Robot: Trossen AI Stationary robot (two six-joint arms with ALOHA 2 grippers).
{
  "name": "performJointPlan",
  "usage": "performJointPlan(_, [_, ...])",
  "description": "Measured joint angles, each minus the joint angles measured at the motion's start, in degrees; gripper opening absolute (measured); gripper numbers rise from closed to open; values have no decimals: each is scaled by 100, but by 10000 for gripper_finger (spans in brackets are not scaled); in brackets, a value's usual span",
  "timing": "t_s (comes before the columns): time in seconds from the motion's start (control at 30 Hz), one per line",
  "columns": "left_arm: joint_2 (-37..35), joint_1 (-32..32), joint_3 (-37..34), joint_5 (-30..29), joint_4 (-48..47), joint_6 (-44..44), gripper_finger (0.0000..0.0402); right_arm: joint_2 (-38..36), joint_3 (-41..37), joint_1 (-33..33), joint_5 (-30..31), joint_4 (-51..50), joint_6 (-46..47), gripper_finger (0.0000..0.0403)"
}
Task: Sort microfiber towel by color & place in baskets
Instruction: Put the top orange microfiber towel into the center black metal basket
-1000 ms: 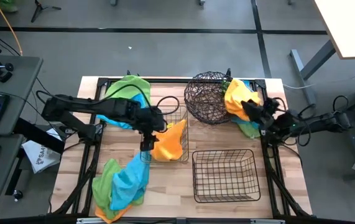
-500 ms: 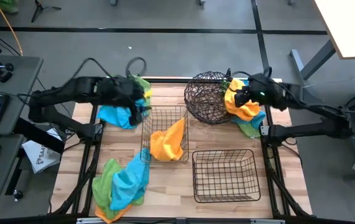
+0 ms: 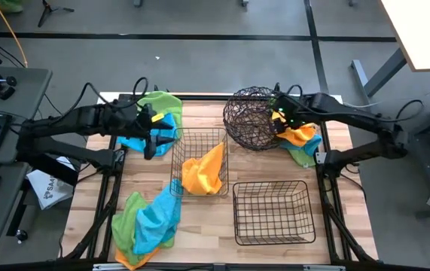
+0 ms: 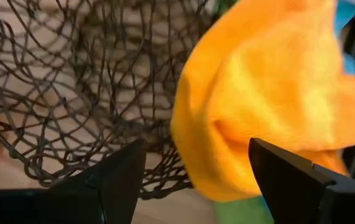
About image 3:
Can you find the grey table leg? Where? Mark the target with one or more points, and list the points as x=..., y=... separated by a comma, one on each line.
x=365, y=90

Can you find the black flat bar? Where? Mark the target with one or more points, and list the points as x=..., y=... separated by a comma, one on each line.
x=52, y=169

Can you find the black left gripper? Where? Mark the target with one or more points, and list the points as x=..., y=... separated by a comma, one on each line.
x=145, y=128

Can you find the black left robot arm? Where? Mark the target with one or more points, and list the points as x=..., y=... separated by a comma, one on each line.
x=86, y=116

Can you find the black round knob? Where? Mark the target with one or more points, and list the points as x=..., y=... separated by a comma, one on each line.
x=21, y=235

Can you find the white paper box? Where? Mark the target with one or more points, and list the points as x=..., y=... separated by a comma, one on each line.
x=49, y=192

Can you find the white table top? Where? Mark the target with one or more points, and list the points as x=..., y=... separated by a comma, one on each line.
x=421, y=30

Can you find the green cloth bundle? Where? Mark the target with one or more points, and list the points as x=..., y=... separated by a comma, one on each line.
x=10, y=5

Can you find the silver metal bracket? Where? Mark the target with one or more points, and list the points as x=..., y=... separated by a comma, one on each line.
x=113, y=267
x=324, y=268

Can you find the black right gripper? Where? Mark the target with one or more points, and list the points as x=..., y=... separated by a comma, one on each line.
x=286, y=107

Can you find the black tripod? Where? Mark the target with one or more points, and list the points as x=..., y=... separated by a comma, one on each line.
x=47, y=9

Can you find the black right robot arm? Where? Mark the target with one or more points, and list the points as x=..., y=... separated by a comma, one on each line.
x=350, y=113

